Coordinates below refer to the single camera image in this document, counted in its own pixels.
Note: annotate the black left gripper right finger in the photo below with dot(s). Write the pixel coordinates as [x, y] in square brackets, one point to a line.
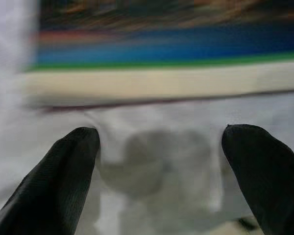
[267, 176]

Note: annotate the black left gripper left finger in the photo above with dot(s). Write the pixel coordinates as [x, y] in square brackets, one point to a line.
[51, 186]

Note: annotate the light grey blanket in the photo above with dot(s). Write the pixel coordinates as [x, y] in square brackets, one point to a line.
[39, 127]

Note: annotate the colourful cover book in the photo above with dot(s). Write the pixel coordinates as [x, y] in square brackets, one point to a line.
[161, 49]

